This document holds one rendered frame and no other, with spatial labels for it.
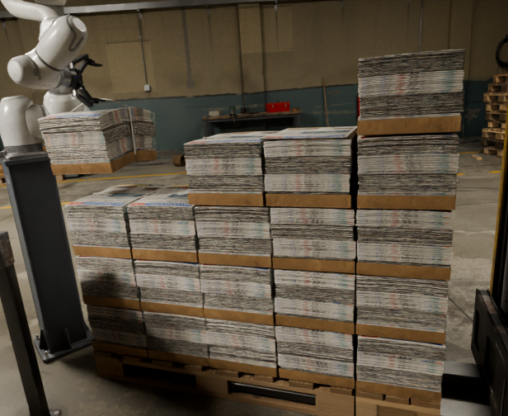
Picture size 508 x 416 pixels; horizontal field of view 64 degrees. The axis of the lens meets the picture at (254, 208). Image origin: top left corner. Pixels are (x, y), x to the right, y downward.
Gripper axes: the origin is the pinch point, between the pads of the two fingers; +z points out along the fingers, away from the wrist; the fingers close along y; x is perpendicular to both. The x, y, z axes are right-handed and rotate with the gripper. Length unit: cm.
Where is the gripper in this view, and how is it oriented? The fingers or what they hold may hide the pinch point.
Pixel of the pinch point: (99, 82)
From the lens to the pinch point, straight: 187.9
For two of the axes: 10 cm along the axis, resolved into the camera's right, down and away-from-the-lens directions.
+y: 0.2, 9.8, 2.0
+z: 3.1, -1.9, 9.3
